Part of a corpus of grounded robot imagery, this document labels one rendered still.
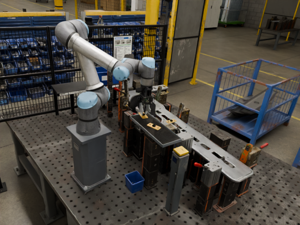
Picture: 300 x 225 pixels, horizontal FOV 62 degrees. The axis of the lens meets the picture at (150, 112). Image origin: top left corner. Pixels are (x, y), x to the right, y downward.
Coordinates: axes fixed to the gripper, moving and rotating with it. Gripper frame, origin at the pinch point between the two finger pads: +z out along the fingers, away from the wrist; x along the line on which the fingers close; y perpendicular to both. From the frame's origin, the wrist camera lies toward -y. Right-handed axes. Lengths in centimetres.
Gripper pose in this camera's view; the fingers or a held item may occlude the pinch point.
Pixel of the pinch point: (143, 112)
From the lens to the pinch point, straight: 156.7
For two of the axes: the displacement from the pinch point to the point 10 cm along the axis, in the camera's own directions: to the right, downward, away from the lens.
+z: -0.8, 8.8, 4.6
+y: 3.8, 4.6, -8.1
